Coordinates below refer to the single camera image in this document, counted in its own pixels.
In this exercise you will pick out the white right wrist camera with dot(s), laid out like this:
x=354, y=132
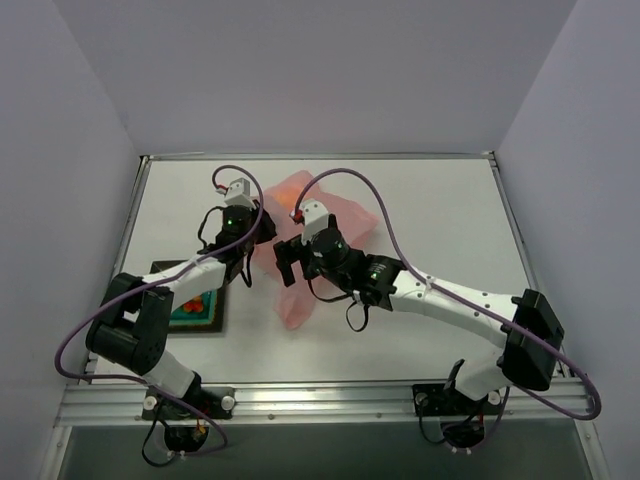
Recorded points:
x=313, y=216

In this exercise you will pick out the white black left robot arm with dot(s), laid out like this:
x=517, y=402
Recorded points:
x=133, y=327

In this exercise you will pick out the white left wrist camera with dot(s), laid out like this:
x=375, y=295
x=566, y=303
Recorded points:
x=238, y=193

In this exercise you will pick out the pink plastic bag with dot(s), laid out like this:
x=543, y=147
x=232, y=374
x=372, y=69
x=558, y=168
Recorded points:
x=295, y=304

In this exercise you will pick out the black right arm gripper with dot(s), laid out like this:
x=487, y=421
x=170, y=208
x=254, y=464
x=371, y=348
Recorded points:
x=289, y=257

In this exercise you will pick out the green square ceramic plate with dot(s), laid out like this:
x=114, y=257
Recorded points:
x=207, y=312

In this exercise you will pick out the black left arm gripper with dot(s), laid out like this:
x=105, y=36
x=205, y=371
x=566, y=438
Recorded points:
x=263, y=227

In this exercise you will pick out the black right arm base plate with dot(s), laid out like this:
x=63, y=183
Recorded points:
x=437, y=400

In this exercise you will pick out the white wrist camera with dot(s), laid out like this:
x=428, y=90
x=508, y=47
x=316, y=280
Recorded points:
x=238, y=193
x=313, y=216

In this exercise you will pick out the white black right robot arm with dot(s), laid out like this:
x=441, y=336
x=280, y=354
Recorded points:
x=524, y=331

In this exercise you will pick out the aluminium front rail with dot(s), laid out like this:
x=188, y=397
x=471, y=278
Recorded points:
x=121, y=404

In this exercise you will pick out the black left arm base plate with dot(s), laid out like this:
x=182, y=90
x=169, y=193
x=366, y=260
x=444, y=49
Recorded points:
x=216, y=404

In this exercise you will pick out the red orange fake fruit bunch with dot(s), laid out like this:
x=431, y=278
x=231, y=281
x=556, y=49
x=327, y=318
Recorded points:
x=194, y=306

